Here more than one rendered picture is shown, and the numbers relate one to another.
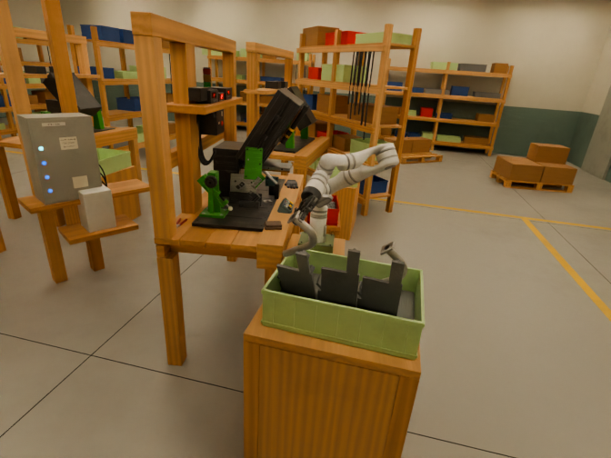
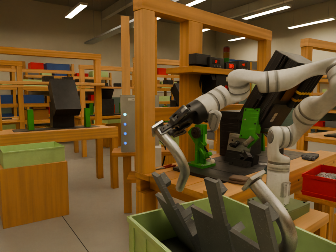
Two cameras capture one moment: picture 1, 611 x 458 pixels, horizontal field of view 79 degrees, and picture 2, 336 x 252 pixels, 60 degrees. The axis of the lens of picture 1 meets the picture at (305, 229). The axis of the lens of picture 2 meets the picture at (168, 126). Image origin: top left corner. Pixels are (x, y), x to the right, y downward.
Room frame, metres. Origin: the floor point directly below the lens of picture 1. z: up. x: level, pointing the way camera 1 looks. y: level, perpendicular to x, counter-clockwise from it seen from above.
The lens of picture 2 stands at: (0.66, -0.59, 1.36)
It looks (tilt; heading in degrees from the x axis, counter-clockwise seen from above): 6 degrees down; 45
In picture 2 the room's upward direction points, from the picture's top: straight up
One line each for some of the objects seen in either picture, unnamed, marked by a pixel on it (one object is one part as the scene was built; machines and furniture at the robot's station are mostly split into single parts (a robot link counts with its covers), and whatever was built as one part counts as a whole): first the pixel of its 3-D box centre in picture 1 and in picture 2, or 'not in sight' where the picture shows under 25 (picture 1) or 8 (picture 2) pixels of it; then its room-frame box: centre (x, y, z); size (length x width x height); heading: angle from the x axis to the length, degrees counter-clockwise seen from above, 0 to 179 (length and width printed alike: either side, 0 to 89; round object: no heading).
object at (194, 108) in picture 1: (208, 103); (221, 73); (2.53, 0.69, 1.52); 0.90 x 0.25 x 0.04; 178
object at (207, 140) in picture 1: (194, 146); (209, 111); (2.54, 0.80, 1.23); 1.30 x 0.05 x 0.09; 178
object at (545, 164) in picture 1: (534, 165); not in sight; (7.10, -4.28, 0.37); 1.20 x 0.80 x 0.74; 86
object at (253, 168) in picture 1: (254, 162); (252, 123); (2.44, 0.37, 1.17); 0.13 x 0.12 x 0.20; 178
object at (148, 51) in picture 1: (203, 127); (216, 94); (2.53, 0.73, 1.36); 1.49 x 0.09 x 0.97; 178
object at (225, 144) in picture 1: (232, 168); (241, 133); (2.63, 0.56, 1.07); 0.30 x 0.18 x 0.34; 178
